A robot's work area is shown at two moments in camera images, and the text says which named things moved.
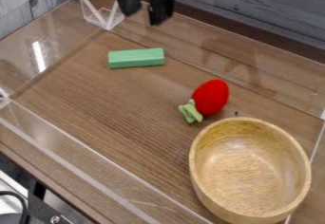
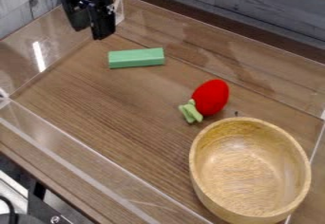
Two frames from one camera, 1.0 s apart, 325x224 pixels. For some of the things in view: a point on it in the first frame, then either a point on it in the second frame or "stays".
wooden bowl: (249, 171) stays
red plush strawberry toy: (209, 101) stays
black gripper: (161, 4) → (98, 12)
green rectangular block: (137, 57) stays
